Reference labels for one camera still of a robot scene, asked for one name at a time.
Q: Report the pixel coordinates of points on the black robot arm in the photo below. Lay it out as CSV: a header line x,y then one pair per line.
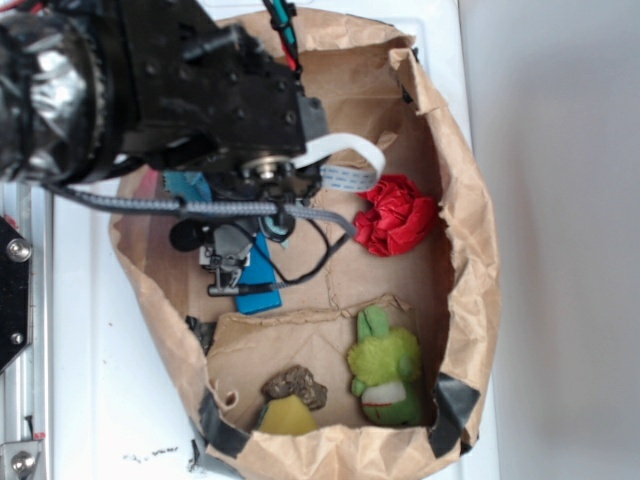
x,y
94,90

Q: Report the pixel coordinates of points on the green plush toy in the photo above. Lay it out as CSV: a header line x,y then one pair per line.
x,y
386,364

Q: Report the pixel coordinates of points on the red crumpled cloth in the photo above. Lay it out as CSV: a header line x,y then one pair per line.
x,y
399,218

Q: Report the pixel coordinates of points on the yellow and brown plush toy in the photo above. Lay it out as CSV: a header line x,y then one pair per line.
x,y
290,398

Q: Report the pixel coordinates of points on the black metal bracket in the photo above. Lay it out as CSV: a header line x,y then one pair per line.
x,y
16,317

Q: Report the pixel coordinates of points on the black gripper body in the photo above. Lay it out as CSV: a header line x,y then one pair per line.
x,y
251,197

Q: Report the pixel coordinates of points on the white plastic tray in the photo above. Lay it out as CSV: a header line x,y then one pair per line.
x,y
114,410

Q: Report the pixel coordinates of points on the brown paper bag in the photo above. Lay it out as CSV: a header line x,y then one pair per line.
x,y
446,290

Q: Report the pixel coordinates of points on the aluminium frame rail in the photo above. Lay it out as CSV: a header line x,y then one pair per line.
x,y
26,385

